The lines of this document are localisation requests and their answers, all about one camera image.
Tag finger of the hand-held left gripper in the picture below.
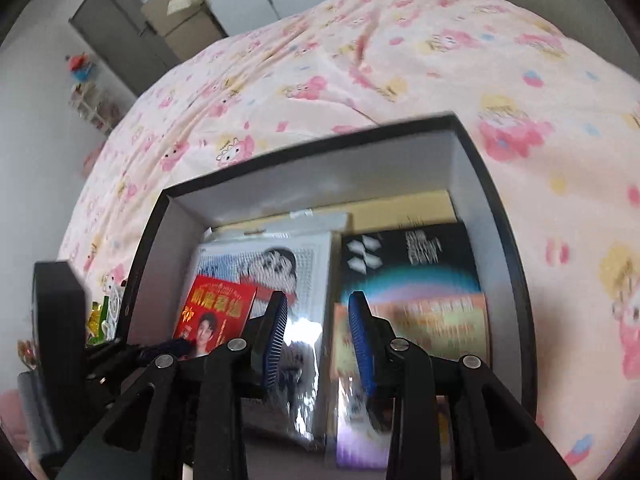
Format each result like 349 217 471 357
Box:
85 337 193 381

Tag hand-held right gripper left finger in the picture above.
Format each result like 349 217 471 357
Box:
54 290 290 480

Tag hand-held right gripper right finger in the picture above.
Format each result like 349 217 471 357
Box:
348 291 578 480

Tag silver foil packet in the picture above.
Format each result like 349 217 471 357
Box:
242 305 326 451

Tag red printed envelope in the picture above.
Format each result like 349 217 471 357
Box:
172 274 258 361

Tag black screen protector box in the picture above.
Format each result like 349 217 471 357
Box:
340 222 483 306

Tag black cardboard container box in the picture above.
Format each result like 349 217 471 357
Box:
115 112 540 480

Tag pile of colourful small packets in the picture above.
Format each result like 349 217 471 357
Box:
87 280 126 346

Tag purple printed packet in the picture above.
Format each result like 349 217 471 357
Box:
335 375 396 468

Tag orange printed packet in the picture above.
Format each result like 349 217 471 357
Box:
332 292 491 376

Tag white cartoon print packet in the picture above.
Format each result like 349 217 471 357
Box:
192 232 333 321

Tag pink cloth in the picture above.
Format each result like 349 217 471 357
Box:
82 140 108 176

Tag white shelf rack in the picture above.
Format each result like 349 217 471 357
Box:
70 80 123 133

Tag red and blue toy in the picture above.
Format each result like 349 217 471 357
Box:
65 52 98 83

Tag pink printed blanket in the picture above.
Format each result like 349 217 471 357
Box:
57 0 640 480

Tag grey wardrobe door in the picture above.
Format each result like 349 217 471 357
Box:
69 0 183 96

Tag brown cardboard box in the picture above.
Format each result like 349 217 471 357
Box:
141 0 228 63

